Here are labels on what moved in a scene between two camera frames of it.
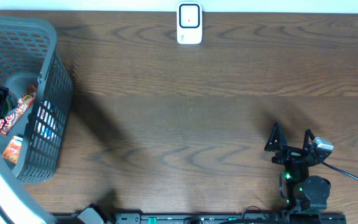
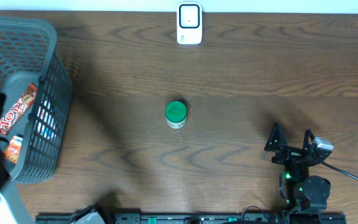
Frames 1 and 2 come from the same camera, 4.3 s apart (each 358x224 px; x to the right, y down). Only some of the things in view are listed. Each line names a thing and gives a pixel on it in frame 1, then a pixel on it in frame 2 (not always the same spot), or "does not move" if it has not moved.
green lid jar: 11,104 → 176,112
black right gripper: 294,153 does not move
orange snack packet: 12,152 does not move
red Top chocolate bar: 9,122 does not move
